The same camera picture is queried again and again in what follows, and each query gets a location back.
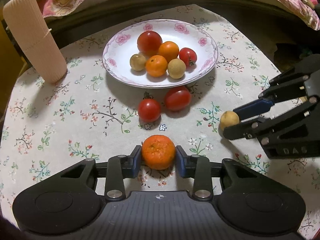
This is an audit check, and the oblong red cherry tomato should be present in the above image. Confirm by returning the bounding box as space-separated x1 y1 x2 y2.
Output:
164 86 191 111

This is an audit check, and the small orange with navel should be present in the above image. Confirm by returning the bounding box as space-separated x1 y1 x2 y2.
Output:
145 55 168 77

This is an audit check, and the dark sofa edge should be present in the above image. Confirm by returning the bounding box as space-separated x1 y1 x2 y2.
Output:
46 0 320 73

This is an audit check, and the white floral plate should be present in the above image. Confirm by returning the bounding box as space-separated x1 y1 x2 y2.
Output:
102 20 218 89

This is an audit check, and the tan longan fruit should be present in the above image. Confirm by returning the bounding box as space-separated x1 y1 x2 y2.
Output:
167 59 186 79

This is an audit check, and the brownish longan fruit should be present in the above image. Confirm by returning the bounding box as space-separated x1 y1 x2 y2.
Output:
130 54 146 72

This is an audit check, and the large red tomato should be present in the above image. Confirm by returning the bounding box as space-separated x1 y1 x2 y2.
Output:
137 31 163 57

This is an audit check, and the floral tablecloth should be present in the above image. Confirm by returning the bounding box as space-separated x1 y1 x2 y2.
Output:
1 5 319 239

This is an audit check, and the red cherry tomato with stem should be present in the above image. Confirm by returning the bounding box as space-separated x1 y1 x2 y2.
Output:
179 48 197 67

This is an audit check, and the pink ribbed cylinder case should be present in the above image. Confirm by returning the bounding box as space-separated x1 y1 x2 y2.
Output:
3 0 67 83

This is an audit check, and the pale yellow longan fruit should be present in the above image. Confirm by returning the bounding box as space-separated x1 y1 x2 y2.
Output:
220 111 240 131

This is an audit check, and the smooth small orange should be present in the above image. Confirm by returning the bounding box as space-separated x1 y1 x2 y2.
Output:
157 41 180 63

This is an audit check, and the large wrinkled orange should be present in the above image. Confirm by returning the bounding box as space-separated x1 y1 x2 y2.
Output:
142 135 176 170

